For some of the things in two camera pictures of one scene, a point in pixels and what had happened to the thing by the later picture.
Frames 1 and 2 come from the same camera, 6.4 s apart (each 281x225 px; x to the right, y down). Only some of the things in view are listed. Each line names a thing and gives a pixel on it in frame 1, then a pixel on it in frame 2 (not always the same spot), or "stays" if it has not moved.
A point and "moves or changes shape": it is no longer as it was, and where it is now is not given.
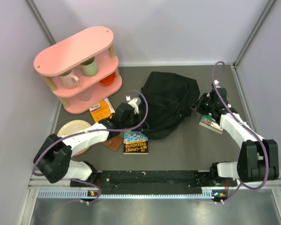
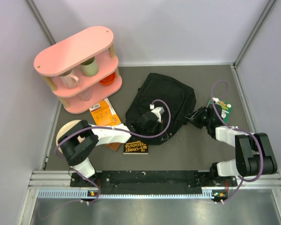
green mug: [89, 67] stays
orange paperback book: [102, 110] stays
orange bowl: [108, 80] stays
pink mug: [70, 81] stays
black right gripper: [198, 105] to [202, 110]
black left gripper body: [133, 120] to [156, 127]
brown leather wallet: [114, 143] stays
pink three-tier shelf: [82, 72] stays
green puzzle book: [207, 122] moves or changes shape
